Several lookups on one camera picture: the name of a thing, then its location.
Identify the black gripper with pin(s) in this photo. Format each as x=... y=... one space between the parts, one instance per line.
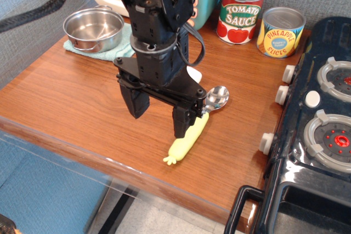
x=159 y=70

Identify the steel tiffin pot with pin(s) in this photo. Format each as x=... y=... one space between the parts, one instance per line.
x=94 y=30

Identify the white toy mushroom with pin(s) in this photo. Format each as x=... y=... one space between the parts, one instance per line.
x=194 y=74

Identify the tomato sauce can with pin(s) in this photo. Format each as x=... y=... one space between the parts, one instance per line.
x=237 y=20

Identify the light green cloth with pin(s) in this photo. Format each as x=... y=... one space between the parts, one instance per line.
x=123 y=49

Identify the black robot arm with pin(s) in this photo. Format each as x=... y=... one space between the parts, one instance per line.
x=160 y=39

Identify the pineapple slices can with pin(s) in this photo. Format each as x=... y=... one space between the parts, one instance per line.
x=280 y=32

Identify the black toy stove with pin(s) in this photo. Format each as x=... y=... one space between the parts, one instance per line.
x=307 y=176

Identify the yellow handled steel spoon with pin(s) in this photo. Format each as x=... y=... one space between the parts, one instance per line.
x=215 y=99

